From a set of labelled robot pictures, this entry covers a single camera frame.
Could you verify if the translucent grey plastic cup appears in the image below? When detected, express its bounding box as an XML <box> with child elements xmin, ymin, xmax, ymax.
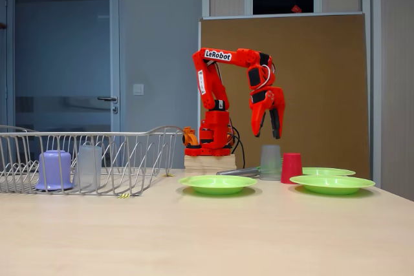
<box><xmin>259</xmin><ymin>145</ymin><xmax>283</xmax><ymax>182</ymax></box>
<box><xmin>72</xmin><ymin>145</ymin><xmax>103</xmax><ymax>193</ymax></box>

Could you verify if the green whisk with steel handle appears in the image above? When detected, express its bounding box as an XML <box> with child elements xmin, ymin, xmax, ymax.
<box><xmin>215</xmin><ymin>158</ymin><xmax>284</xmax><ymax>177</ymax></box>

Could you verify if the red plastic cup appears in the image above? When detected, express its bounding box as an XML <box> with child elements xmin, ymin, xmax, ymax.
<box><xmin>280</xmin><ymin>152</ymin><xmax>303</xmax><ymax>185</ymax></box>

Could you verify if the purple plastic mug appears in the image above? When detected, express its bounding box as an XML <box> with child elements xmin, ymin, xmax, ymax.
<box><xmin>34</xmin><ymin>149</ymin><xmax>74</xmax><ymax>191</ymax></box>

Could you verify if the brown pin board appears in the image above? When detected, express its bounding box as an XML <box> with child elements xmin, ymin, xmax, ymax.
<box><xmin>197</xmin><ymin>12</ymin><xmax>371</xmax><ymax>180</ymax></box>

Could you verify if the wooden base block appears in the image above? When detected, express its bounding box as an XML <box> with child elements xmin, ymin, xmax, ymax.
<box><xmin>184</xmin><ymin>154</ymin><xmax>237</xmax><ymax>173</ymax></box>

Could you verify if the light orange table clamp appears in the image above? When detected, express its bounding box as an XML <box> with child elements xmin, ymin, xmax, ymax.
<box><xmin>180</xmin><ymin>126</ymin><xmax>200</xmax><ymax>147</ymax></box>

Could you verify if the green plastic plate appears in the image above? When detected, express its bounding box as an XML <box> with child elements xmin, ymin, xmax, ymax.
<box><xmin>177</xmin><ymin>175</ymin><xmax>259</xmax><ymax>196</ymax></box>
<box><xmin>289</xmin><ymin>175</ymin><xmax>376</xmax><ymax>196</ymax></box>
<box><xmin>300</xmin><ymin>167</ymin><xmax>356</xmax><ymax>176</ymax></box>

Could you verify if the grey glazed door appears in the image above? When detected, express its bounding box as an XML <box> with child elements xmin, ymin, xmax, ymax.
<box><xmin>6</xmin><ymin>0</ymin><xmax>121</xmax><ymax>134</ymax></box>

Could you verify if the white servo cable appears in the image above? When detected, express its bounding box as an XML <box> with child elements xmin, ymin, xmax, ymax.
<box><xmin>254</xmin><ymin>63</ymin><xmax>276</xmax><ymax>91</ymax></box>

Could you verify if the black cable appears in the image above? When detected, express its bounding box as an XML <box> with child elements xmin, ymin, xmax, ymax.
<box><xmin>226</xmin><ymin>117</ymin><xmax>246</xmax><ymax>167</ymax></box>

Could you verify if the metal wire dish rack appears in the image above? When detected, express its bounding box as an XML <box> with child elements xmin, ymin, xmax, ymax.
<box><xmin>0</xmin><ymin>124</ymin><xmax>185</xmax><ymax>196</ymax></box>

